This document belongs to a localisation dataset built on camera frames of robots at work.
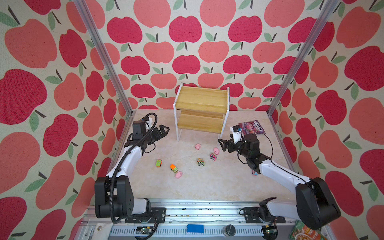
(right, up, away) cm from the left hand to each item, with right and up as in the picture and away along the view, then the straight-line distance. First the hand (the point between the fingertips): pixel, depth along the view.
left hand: (166, 131), depth 86 cm
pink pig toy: (+31, -13, +10) cm, 36 cm away
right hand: (+37, -3, 0) cm, 37 cm away
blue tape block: (+17, -45, -17) cm, 51 cm away
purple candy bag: (+59, +2, +22) cm, 63 cm away
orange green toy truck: (+4, -22, +2) cm, 22 cm away
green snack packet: (+66, -47, -17) cm, 83 cm away
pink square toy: (+19, -11, +12) cm, 25 cm away
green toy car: (-5, -20, +4) cm, 21 cm away
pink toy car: (+29, -16, +7) cm, 34 cm away
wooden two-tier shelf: (+20, +12, -9) cm, 25 cm away
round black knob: (+31, -41, -24) cm, 57 cm away
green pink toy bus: (+20, -19, +5) cm, 28 cm away
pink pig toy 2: (+7, -25, +1) cm, 26 cm away
